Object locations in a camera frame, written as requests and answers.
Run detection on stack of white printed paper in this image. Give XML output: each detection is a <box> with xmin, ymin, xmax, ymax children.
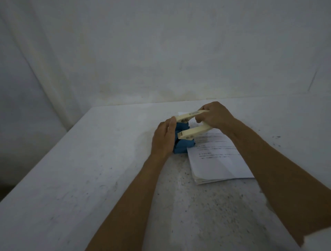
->
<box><xmin>178</xmin><ymin>111</ymin><xmax>255</xmax><ymax>185</ymax></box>

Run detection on person's right hand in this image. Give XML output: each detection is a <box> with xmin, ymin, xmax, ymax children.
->
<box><xmin>195</xmin><ymin>101</ymin><xmax>236</xmax><ymax>135</ymax></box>

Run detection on blue and cream hole punch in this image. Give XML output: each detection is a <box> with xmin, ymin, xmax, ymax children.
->
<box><xmin>172</xmin><ymin>110</ymin><xmax>213</xmax><ymax>155</ymax></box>

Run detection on person's left forearm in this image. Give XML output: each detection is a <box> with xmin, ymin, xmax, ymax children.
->
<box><xmin>85</xmin><ymin>152</ymin><xmax>172</xmax><ymax>251</ymax></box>

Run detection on person's left hand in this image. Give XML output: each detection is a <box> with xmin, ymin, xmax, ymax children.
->
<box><xmin>151</xmin><ymin>116</ymin><xmax>178</xmax><ymax>159</ymax></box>

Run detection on white shirt sleeve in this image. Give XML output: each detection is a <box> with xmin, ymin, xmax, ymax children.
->
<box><xmin>302</xmin><ymin>227</ymin><xmax>331</xmax><ymax>251</ymax></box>

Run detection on person's right forearm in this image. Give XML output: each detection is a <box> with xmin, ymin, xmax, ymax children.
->
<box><xmin>224</xmin><ymin>118</ymin><xmax>331</xmax><ymax>247</ymax></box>

